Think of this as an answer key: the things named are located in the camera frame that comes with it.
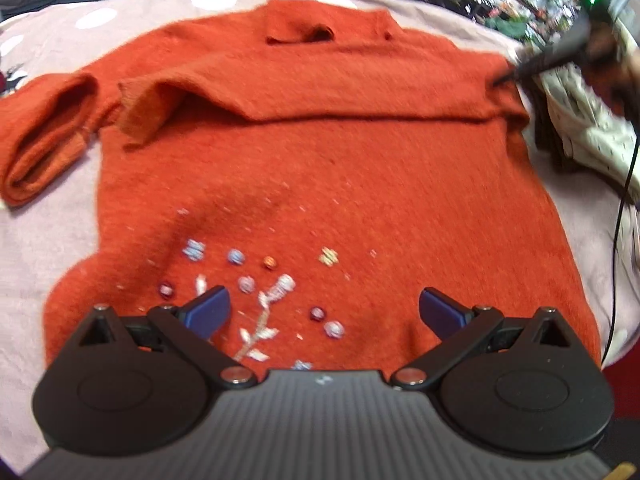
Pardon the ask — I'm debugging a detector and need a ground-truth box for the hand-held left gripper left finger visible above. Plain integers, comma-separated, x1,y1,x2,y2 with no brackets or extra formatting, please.
75,285,259,392

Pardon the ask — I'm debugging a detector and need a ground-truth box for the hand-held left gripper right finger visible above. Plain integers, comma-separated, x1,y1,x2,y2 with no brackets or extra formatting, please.
390,287,577,392

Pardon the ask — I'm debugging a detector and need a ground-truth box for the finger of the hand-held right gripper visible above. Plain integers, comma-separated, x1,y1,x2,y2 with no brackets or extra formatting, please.
491,10,593,87

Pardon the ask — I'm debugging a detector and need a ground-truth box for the orange knit sweater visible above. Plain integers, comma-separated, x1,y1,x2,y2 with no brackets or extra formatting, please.
0,0,601,382

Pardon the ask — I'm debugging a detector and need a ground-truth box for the dark brown cloth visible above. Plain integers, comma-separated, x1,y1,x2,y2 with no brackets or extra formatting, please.
522,72,571,173

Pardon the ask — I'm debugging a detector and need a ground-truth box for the cream dotted cloth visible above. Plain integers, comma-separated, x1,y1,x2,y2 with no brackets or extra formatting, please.
537,57,640,198

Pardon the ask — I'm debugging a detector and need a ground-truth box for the pink printed bedspread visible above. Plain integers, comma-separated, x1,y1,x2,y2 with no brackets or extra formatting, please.
0,0,640,476

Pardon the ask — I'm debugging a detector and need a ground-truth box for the black cable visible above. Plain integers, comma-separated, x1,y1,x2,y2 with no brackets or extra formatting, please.
600,122,640,368

